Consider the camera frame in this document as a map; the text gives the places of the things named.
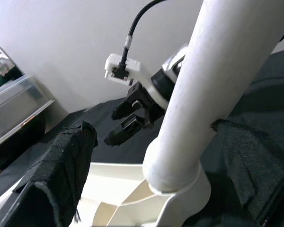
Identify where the white plastic table top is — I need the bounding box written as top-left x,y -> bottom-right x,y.
0,162 -> 213,227

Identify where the white plastic table leg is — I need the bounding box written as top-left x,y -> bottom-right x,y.
142,0 -> 284,192

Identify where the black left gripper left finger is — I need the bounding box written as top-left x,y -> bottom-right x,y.
0,120 -> 99,227

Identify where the black tablecloth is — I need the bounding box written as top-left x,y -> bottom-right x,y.
0,46 -> 284,227

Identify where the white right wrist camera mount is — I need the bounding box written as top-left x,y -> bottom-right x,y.
104,53 -> 169,110

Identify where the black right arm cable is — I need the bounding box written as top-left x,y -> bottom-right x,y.
118,0 -> 168,79

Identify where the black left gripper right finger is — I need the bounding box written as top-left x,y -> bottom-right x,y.
210,119 -> 284,227

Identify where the clear plastic storage container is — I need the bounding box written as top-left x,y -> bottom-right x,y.
0,75 -> 55,151

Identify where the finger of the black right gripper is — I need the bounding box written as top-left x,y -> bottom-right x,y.
111,98 -> 137,121
103,117 -> 144,147

